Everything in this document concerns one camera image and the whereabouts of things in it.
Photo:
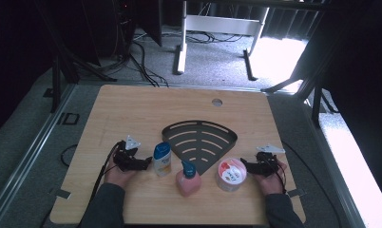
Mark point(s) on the dark curtain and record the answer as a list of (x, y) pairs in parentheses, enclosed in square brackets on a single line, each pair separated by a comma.
[(290, 22)]

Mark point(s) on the white desk frame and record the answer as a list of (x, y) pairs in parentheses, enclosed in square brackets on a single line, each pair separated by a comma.
[(222, 24)]

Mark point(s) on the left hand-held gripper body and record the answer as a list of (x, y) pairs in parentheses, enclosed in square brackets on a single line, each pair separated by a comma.
[(125, 160)]

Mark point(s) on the white round tub pink lid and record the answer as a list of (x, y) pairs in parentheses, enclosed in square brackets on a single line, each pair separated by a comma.
[(232, 174)]

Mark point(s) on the grey tape strip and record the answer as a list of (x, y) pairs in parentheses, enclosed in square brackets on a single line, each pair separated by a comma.
[(296, 192), (61, 193)]

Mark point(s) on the grey metal floor rail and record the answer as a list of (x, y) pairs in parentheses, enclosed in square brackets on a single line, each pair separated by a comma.
[(334, 167), (30, 152)]

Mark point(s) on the black square floor bracket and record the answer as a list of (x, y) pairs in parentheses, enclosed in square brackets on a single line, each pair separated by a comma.
[(67, 118)]

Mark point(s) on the person's right hand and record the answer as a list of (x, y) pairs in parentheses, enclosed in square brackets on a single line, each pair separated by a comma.
[(273, 183)]

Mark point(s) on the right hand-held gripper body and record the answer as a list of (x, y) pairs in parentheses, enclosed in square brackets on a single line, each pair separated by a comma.
[(266, 166)]

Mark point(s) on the pink pump bottle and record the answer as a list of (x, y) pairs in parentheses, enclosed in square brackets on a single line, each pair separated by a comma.
[(188, 183)]

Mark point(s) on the black metal stand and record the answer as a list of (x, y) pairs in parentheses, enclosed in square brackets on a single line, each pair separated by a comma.
[(56, 82), (315, 101)]

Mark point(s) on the black slotted corner shelf tray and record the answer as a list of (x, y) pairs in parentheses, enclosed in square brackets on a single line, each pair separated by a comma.
[(211, 134)]

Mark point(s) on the dark equipment cabinet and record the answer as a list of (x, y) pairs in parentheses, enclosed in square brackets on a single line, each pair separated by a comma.
[(110, 28)]

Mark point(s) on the white bottle with blue cap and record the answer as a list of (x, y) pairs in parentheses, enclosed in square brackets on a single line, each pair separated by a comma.
[(162, 158)]

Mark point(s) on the person's left hand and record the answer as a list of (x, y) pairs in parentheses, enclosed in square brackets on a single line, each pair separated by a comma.
[(119, 177)]

